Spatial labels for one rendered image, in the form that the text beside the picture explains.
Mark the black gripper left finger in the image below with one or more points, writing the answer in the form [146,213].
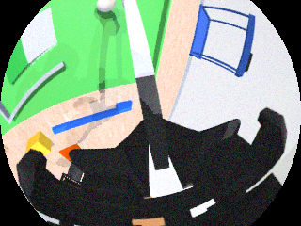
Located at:
[131,157]

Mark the yellow block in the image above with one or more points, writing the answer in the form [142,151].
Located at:
[39,142]

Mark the green putting mat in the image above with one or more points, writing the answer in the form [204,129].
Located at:
[95,48]

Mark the white golf ball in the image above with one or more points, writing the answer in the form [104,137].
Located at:
[106,5]

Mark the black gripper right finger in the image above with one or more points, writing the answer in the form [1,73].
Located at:
[186,148]

